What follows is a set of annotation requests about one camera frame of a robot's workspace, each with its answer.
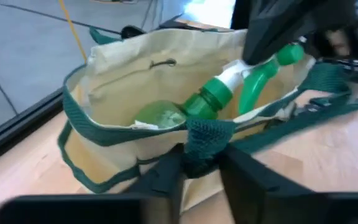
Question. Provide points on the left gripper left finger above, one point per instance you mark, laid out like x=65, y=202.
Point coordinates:
x=166, y=193

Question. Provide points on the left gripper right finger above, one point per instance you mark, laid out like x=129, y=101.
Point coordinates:
x=253, y=193

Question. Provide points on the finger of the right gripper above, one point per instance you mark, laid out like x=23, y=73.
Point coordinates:
x=278, y=25

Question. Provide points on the green spray bottle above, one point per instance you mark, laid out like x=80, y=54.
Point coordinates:
x=207, y=99

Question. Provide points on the beige green-trimmed gardening bag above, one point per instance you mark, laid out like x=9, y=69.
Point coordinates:
x=129, y=93

